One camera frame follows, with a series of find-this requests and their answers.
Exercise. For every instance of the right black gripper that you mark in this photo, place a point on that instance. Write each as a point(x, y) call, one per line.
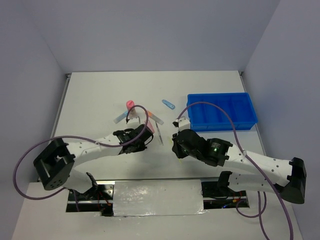
point(176, 148)

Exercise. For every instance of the orange capped clear tube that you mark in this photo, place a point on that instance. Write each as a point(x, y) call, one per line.
point(155, 118)

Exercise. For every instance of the pink correction tape stick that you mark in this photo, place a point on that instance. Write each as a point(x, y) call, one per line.
point(150, 126)

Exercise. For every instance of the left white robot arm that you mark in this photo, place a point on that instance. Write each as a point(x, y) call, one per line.
point(56, 164)

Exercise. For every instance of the thin white pen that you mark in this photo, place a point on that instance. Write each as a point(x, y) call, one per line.
point(159, 134)

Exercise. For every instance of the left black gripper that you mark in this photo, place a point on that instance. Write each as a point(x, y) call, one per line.
point(142, 147)

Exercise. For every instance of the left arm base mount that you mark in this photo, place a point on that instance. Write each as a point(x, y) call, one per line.
point(101, 203)

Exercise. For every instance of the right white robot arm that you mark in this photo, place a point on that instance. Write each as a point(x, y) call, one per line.
point(244, 170)

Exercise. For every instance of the light blue eraser stick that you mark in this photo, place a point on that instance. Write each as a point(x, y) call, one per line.
point(168, 104)

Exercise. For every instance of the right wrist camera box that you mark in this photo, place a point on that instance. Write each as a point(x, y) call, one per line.
point(182, 124)

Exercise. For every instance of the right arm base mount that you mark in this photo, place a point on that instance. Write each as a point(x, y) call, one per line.
point(214, 198)

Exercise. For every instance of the blue divided plastic bin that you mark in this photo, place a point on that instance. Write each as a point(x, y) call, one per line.
point(210, 117)

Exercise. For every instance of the pink capped glue bottle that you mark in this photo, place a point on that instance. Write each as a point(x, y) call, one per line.
point(131, 110)

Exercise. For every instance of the blue capped clear tube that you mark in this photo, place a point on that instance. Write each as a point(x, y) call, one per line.
point(120, 117)

